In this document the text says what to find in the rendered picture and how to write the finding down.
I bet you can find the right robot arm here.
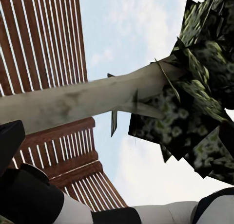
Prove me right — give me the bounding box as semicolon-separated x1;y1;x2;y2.
0;162;199;224

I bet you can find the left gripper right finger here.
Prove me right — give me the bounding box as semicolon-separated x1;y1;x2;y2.
218;120;234;159

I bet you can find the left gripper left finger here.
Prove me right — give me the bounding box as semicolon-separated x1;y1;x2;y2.
0;120;26;177

